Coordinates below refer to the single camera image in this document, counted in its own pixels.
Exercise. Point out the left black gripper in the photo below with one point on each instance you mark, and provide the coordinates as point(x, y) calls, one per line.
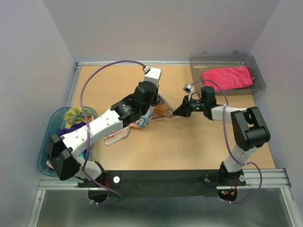
point(154, 100)

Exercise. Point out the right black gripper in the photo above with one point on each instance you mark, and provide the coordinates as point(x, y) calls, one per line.
point(184, 109)

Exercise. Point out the patterned light blue towel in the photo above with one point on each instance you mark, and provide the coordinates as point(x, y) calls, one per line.
point(162, 109)

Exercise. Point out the pink towel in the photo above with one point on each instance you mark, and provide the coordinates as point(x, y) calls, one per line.
point(230, 78)

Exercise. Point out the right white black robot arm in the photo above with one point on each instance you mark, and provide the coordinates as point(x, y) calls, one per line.
point(249, 129)

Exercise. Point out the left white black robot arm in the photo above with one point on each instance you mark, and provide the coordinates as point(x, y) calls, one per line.
point(64, 151)

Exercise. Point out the yellow patterned towel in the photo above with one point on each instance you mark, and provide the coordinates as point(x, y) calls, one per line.
point(74, 117)

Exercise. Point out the clear grey plastic bin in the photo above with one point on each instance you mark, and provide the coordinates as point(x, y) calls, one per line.
point(200, 63)

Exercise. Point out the purple towel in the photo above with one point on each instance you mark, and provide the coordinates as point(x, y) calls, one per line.
point(61, 132)

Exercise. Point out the teal plastic laundry bin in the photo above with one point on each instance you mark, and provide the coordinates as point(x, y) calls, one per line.
point(56, 122)

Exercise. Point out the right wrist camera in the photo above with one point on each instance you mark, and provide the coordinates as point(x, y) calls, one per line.
point(188, 88)

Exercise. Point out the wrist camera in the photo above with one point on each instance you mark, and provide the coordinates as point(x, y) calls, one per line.
point(153, 75)
point(188, 88)

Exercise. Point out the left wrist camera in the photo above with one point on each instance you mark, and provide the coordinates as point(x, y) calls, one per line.
point(153, 75)

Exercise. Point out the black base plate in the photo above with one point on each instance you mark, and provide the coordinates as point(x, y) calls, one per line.
point(128, 191)

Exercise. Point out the aluminium front rail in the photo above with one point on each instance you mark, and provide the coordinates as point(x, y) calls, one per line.
point(249, 178)

